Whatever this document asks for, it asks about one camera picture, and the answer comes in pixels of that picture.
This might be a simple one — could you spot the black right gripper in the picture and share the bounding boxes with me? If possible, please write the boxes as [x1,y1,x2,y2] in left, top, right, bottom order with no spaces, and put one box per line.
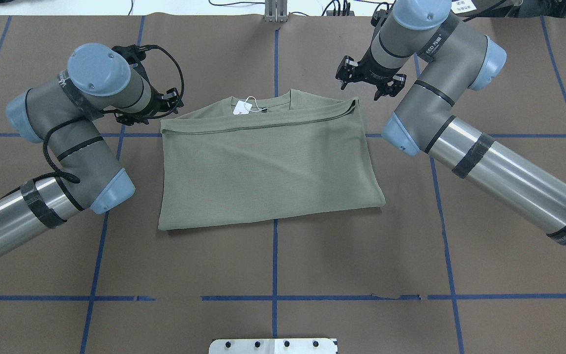
[335,52,407,101]

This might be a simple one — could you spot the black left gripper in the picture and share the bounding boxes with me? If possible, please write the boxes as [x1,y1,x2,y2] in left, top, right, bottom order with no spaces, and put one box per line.
[115,84,181,126]

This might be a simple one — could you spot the olive green long-sleeve shirt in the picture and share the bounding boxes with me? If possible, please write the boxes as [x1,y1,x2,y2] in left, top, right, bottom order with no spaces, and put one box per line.
[159,89,386,231]

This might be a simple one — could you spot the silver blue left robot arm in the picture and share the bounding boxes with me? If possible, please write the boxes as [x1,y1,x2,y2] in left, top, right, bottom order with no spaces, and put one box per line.
[0,43,184,257]

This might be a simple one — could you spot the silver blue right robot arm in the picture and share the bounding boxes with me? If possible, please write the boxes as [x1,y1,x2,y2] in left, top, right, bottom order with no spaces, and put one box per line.
[335,0,566,247]

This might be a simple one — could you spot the white paper price tag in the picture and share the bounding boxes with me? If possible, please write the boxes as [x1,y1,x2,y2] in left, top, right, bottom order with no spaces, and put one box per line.
[233,100,253,115]

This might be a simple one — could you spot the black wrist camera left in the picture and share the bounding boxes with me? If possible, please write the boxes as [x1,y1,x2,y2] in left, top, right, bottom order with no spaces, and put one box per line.
[112,44,149,65]

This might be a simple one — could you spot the aluminium camera mount post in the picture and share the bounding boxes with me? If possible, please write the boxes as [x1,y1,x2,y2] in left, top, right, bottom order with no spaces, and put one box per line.
[263,0,289,23]

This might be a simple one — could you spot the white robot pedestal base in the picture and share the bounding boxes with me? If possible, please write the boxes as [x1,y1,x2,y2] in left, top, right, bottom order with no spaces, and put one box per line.
[208,338,339,354]

